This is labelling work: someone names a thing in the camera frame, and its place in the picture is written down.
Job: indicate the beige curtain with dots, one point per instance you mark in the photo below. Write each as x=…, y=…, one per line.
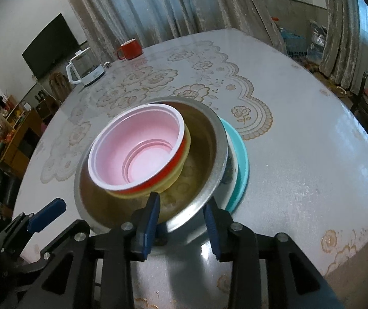
x=158, y=3
x=344, y=32

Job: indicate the wooden cabinet with clutter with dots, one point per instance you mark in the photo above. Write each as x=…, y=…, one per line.
x=19, y=141

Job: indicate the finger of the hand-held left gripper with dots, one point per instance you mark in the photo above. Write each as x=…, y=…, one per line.
x=64, y=235
x=47, y=214

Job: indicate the small wooden shelf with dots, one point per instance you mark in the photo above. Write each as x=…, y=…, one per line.
x=13, y=112

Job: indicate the yellow plastic bowl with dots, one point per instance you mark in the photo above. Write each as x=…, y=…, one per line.
x=184, y=161

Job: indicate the black wall television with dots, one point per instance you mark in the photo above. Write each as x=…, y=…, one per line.
x=50, y=46

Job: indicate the large white patterned plate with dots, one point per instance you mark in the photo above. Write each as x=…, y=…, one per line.
x=231, y=167

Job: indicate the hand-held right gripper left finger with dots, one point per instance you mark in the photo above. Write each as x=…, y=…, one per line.
x=150, y=228

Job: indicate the lace table mat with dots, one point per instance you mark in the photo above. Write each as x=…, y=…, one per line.
x=203, y=67

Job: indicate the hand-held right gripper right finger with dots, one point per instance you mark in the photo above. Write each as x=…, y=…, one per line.
x=212, y=231

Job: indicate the stainless steel bowl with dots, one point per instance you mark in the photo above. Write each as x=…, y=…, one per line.
x=200, y=173

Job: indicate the red plastic bowl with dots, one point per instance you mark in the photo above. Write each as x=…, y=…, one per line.
x=132, y=154

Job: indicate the white electric kettle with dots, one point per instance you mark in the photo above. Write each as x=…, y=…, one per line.
x=85, y=67

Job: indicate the carved wooden chair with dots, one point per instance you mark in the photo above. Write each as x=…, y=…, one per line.
x=56, y=87

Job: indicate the red mug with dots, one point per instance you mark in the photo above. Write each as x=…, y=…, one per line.
x=130, y=50

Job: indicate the teal plastic plate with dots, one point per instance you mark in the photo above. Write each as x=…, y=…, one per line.
x=242, y=167

